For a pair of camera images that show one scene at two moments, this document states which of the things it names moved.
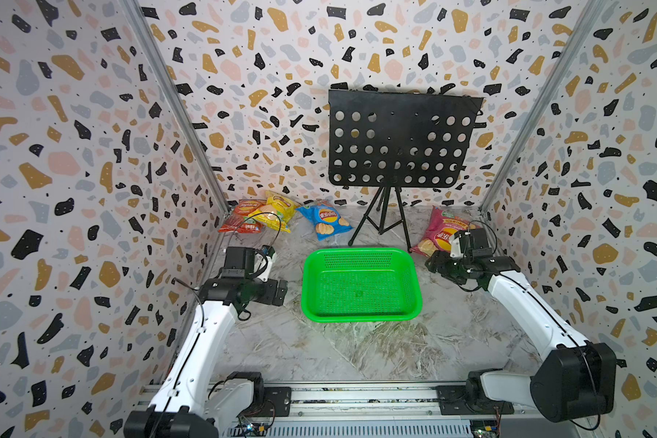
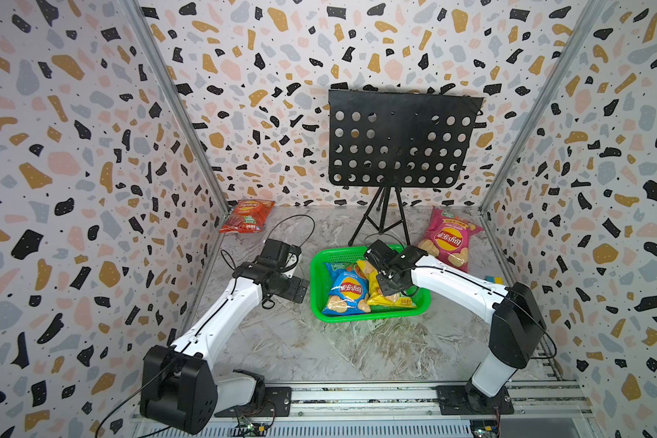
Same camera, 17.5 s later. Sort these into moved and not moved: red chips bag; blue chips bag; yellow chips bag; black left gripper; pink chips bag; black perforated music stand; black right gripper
Moved: black right gripper; yellow chips bag; black left gripper; blue chips bag
Not moved: red chips bag; pink chips bag; black perforated music stand
